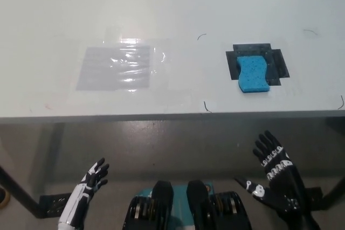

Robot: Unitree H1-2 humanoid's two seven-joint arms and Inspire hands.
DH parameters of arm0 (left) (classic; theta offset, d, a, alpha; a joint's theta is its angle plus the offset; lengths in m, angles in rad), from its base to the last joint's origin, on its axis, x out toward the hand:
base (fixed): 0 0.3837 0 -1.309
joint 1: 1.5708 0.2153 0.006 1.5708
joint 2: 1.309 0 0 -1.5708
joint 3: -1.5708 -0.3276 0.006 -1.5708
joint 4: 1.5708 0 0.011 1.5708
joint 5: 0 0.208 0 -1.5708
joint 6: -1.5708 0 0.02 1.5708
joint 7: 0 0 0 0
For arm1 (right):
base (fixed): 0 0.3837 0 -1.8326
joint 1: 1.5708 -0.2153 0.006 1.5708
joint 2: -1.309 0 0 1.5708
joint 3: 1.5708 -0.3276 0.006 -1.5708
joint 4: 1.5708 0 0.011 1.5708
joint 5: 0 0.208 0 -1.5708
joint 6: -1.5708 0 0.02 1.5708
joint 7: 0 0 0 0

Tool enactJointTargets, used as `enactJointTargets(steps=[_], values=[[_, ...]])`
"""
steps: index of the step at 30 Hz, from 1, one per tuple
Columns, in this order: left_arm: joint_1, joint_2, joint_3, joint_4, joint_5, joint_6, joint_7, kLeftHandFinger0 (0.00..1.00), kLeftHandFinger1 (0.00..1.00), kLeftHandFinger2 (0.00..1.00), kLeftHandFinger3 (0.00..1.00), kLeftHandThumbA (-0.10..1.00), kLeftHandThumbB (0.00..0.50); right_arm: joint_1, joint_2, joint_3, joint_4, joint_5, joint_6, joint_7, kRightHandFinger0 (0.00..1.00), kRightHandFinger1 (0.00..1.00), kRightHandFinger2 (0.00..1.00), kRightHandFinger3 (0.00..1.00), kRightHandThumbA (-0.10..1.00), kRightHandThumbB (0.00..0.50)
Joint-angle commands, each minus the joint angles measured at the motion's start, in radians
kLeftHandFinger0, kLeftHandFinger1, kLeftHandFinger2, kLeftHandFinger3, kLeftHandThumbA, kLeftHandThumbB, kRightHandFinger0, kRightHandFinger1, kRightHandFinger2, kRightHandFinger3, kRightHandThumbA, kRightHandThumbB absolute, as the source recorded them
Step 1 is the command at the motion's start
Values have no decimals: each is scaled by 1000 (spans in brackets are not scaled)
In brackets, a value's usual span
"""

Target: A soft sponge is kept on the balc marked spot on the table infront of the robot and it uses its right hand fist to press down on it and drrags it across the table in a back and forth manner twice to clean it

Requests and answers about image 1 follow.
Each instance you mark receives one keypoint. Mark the blue wavy sponge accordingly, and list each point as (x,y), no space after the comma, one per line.
(253,75)

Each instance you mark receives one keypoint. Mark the clear plastic film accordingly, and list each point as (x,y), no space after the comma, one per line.
(159,59)

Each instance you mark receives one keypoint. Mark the black teal robot body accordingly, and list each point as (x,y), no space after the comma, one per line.
(194,208)

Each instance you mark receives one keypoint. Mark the black table leg with foot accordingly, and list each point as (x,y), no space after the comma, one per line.
(330,195)
(27,200)

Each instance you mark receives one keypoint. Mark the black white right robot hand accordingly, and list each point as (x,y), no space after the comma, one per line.
(283,187)

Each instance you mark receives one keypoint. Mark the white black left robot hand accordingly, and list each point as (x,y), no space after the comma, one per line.
(79,200)

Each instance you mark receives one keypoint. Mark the black tape marked patch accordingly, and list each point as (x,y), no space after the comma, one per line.
(277,64)

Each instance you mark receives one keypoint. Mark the brown round object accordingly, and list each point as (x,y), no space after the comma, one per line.
(4,197)

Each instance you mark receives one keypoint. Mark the clear plastic sheet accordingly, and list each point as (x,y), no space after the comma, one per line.
(99,73)

